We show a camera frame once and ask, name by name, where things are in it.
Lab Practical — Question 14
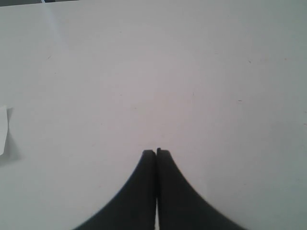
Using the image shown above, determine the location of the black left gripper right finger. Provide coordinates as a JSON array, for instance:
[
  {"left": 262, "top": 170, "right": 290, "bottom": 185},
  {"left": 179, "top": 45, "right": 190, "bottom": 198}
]
[{"left": 156, "top": 148, "right": 243, "bottom": 230}]

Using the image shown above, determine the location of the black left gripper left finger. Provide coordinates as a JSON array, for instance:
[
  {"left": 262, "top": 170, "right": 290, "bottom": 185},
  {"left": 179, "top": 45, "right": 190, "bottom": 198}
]
[{"left": 76, "top": 150, "right": 156, "bottom": 230}]

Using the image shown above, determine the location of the white paper slip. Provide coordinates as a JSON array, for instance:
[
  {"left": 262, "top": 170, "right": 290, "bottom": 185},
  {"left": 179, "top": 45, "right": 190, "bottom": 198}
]
[{"left": 0, "top": 106, "right": 8, "bottom": 155}]

